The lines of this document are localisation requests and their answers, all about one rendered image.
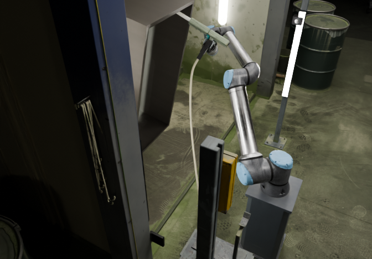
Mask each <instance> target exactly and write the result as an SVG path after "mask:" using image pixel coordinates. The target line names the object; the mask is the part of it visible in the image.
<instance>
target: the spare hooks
mask: <svg viewBox="0 0 372 259"><path fill-rule="evenodd" d="M89 97H91V95H88V96H86V97H84V98H83V99H82V100H80V101H79V102H76V103H75V104H74V107H75V109H76V110H77V109H78V108H79V105H80V107H82V111H83V114H84V119H85V124H86V130H87V135H88V139H89V144H90V150H91V154H92V160H93V163H94V168H95V173H96V178H97V183H98V186H99V191H100V193H102V190H101V189H100V188H104V187H105V190H106V195H107V201H108V203H109V204H111V203H110V202H109V201H111V200H112V201H113V200H115V198H116V197H115V196H114V197H113V199H110V198H109V195H108V192H107V188H106V183H105V180H106V179H107V178H105V179H104V175H103V170H102V168H101V163H100V162H101V161H102V158H100V159H99V153H98V150H97V146H96V141H95V136H94V128H93V121H92V112H91V109H92V111H93V113H94V116H95V118H96V120H97V117H96V114H95V112H94V109H93V107H92V104H91V102H90V100H89V99H88V98H89ZM85 104H86V105H87V111H88V113H89V118H88V115H87V111H86V107H85ZM77 107H78V108H77ZM85 114H86V116H85ZM86 117H87V121H88V124H89V128H90V131H91V136H92V143H93V148H94V151H93V148H92V144H91V139H90V134H89V129H88V127H87V122H86ZM97 123H98V126H99V128H100V130H101V133H102V129H101V126H100V124H99V122H98V120H97ZM98 162H99V164H98ZM99 166H100V169H99ZM100 171H101V172H100ZM100 174H102V177H103V179H101V177H100ZM99 180H100V181H104V184H103V186H100V181H99ZM111 205H113V202H112V204H111Z"/></svg>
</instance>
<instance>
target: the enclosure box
mask: <svg viewBox="0 0 372 259"><path fill-rule="evenodd" d="M194 2H195V0H125V10H126V20H127V30H128V39H129V45H130V55H131V65H132V75H133V85H134V91H135V100H136V110H137V121H138V130H139V139H140V140H141V145H142V153H143V152H144V151H145V150H146V149H147V148H148V147H149V146H150V145H151V144H152V143H153V142H154V141H155V140H156V139H157V138H158V137H159V135H160V134H161V133H162V132H163V131H164V130H165V129H166V128H167V127H168V126H169V123H170V120H171V115H172V109H173V104H174V99H175V94H176V90H177V85H178V80H179V74H180V70H181V66H182V61H183V55H184V51H185V45H186V42H187V36H188V31H189V26H190V25H189V24H188V22H189V21H187V20H186V19H184V18H183V17H181V16H179V15H178V14H176V13H178V12H181V13H183V14H185V15H186V16H188V17H189V18H191V17H192V12H193V7H194Z"/></svg>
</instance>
